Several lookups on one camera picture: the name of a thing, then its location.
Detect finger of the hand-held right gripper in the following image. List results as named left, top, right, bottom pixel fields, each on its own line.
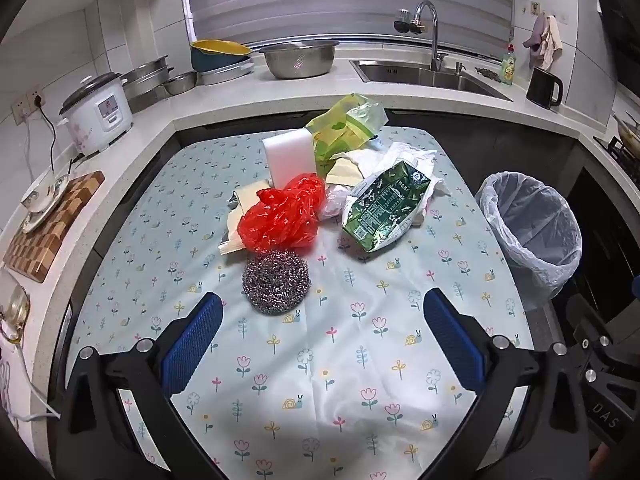
left=567, top=294, right=640, bottom=396

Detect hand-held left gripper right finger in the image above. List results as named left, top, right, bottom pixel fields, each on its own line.
left=422, top=287, right=591, bottom=480

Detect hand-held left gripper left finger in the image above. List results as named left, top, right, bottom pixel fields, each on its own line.
left=54, top=291, right=226, bottom=480

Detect steel wool scrubber ball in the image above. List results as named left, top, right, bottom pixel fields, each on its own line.
left=241, top=250, right=310, bottom=316

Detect trash bin with white liner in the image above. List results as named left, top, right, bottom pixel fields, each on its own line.
left=475, top=171, right=583, bottom=311

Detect dark green snack bag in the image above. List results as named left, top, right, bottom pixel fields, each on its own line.
left=341, top=161, right=431, bottom=253

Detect cream paper packet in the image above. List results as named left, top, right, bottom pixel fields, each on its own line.
left=218, top=182, right=273, bottom=256
left=325, top=157, right=368, bottom=186

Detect red plastic bag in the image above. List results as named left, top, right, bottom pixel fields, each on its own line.
left=236, top=173, right=326, bottom=253

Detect clear plastic bag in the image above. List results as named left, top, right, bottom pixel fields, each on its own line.
left=320, top=185, right=357, bottom=221

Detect white paper towel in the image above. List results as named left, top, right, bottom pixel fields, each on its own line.
left=325, top=141, right=451, bottom=221

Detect white sponge block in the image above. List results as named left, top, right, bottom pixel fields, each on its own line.
left=262, top=127, right=317, bottom=188

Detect light green plastic bag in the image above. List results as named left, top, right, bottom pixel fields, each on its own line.
left=306, top=93, right=389, bottom=176

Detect black built-in oven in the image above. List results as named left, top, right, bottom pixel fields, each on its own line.
left=550, top=165, right=640, bottom=326

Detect floral light blue tablecloth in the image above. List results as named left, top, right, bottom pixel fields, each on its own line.
left=65, top=125, right=533, bottom=480

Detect glass jar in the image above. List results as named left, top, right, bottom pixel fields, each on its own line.
left=0, top=285, right=31, bottom=346

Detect gas stove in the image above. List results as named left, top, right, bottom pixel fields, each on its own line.
left=606, top=135, right=640, bottom=186

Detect checkered wooden cutting board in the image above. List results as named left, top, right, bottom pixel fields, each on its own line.
left=2, top=170, right=106, bottom=285

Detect wok with lid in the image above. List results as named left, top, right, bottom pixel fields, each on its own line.
left=612, top=112, right=640, bottom=150

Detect dark kitchen base cabinet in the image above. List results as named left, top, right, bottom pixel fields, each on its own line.
left=175, top=109, right=586, bottom=173

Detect white teacup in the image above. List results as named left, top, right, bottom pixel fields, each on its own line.
left=21, top=174, right=71, bottom=213

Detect white rice cooker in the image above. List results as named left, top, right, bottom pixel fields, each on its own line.
left=59, top=72, right=135, bottom=158

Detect black electric kettle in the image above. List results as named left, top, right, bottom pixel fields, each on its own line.
left=526, top=66, right=565, bottom=109

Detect small steel bowl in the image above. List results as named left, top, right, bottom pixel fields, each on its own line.
left=162, top=71, right=199, bottom=96

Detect stainless steel sink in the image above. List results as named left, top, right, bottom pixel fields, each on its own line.
left=349, top=57, right=513, bottom=102

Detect white tray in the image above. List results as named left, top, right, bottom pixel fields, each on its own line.
left=197, top=57, right=256, bottom=86

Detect stacked steel pots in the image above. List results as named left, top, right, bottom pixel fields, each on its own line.
left=120, top=55, right=176, bottom=102

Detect green dish soap bottle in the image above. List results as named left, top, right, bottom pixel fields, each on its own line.
left=500, top=44, right=518, bottom=86

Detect yellow bowl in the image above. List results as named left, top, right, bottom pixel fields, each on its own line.
left=190, top=39, right=252, bottom=59

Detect cream hanging cloth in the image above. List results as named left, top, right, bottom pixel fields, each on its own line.
left=540, top=15, right=564, bottom=71

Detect steel colander bowl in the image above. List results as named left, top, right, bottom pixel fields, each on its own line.
left=257, top=40, right=341, bottom=80

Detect chrome faucet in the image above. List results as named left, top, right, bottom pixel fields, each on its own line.
left=412, top=0, right=448, bottom=73

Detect black range hood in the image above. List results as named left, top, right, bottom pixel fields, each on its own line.
left=597, top=0, right=640, bottom=103

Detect purple hanging cloth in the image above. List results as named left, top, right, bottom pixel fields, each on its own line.
left=522, top=12, right=548, bottom=68

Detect faucet water filter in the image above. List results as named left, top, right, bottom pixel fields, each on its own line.
left=393, top=8, right=426, bottom=35

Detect grey striped window blind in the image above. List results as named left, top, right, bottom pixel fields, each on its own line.
left=179, top=0, right=516, bottom=53

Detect white cable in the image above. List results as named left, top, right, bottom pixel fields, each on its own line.
left=0, top=320, right=62, bottom=422

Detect black power cord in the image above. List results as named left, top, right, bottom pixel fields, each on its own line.
left=34, top=99, right=87, bottom=171

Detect wall power socket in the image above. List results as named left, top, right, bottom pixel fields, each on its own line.
left=12, top=91, right=46, bottom=126

